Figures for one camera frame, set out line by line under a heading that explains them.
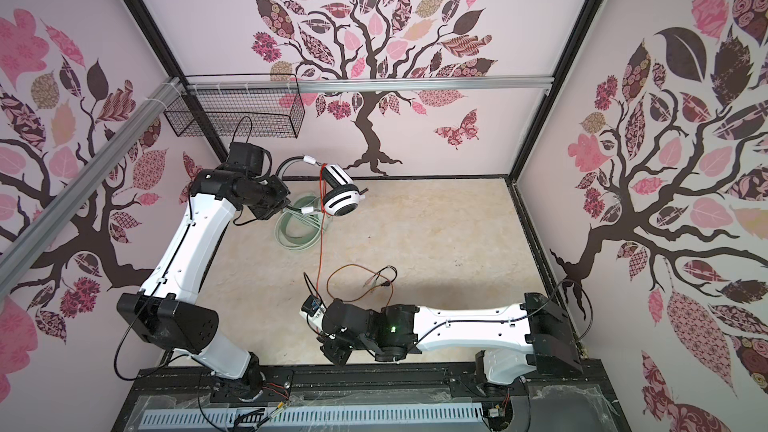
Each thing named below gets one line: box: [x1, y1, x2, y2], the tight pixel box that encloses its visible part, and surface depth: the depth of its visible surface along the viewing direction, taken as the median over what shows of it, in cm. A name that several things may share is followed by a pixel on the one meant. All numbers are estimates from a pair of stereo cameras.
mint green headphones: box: [274, 195, 321, 251], surface depth 101 cm
